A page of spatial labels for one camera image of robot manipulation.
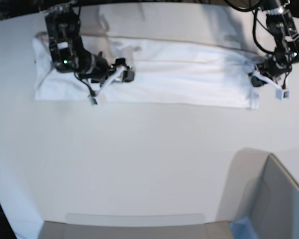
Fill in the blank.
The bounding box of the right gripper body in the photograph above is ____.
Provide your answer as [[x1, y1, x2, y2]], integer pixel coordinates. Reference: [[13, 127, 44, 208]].
[[76, 51, 116, 84]]

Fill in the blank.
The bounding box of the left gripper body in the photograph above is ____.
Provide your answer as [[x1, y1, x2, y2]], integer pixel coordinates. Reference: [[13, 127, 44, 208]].
[[254, 54, 292, 83]]

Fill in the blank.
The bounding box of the white t-shirt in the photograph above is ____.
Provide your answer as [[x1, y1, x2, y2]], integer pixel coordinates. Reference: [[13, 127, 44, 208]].
[[31, 31, 265, 111]]

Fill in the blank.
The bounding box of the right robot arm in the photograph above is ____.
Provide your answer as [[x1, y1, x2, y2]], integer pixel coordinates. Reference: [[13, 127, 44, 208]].
[[45, 2, 135, 84]]

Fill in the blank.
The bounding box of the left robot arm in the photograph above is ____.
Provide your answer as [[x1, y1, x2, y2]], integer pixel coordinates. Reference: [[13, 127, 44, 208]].
[[250, 0, 299, 89]]

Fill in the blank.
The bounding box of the grey cardboard box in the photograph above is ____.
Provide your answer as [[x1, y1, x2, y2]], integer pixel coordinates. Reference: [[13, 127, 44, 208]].
[[216, 148, 299, 239]]

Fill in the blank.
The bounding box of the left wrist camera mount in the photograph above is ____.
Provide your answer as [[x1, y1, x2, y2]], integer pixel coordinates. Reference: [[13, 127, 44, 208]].
[[249, 70, 290, 101]]

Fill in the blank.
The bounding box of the black cable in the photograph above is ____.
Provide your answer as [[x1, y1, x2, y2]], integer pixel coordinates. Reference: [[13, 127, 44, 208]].
[[223, 0, 276, 54]]

